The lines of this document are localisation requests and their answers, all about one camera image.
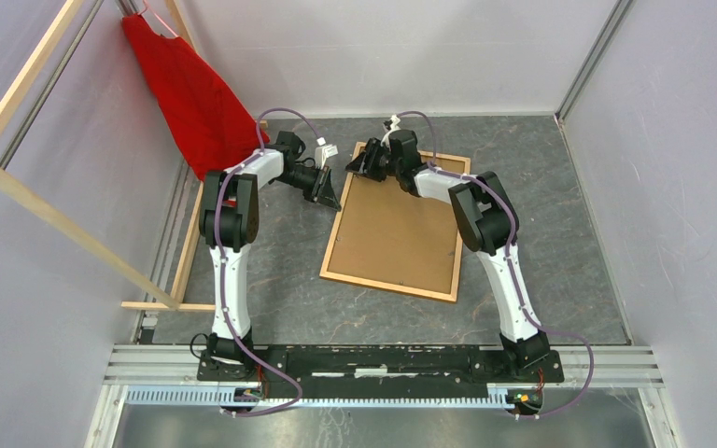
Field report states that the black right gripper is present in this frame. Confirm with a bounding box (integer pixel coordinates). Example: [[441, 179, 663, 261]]
[[344, 137, 401, 183]]

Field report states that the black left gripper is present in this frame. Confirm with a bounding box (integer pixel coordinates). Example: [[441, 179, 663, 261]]
[[274, 165, 342, 214]]

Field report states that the wooden picture frame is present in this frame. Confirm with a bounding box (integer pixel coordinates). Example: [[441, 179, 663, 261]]
[[319, 141, 472, 304]]

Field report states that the brown backing board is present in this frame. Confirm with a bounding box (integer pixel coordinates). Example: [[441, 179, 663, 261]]
[[327, 147, 466, 296]]

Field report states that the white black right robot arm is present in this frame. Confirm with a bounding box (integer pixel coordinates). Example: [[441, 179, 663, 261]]
[[345, 130, 551, 381]]

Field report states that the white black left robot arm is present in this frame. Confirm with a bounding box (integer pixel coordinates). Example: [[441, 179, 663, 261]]
[[199, 132, 342, 381]]

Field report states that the red cloth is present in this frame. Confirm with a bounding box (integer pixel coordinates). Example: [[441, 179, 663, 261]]
[[121, 14, 270, 179]]

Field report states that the wooden rack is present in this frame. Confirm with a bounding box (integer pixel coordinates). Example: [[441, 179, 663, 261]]
[[0, 0, 270, 313]]

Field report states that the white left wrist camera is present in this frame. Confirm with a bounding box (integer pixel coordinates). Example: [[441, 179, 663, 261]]
[[314, 137, 339, 169]]

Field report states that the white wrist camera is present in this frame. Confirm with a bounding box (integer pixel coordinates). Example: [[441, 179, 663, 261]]
[[381, 114, 401, 147], [314, 137, 339, 169]]

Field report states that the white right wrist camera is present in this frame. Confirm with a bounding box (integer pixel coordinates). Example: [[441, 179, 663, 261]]
[[381, 114, 401, 147]]

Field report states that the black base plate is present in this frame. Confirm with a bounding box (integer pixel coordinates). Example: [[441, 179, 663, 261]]
[[197, 344, 565, 399]]

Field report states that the aluminium rail frame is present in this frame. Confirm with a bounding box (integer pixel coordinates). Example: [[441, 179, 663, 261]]
[[86, 344, 681, 447]]

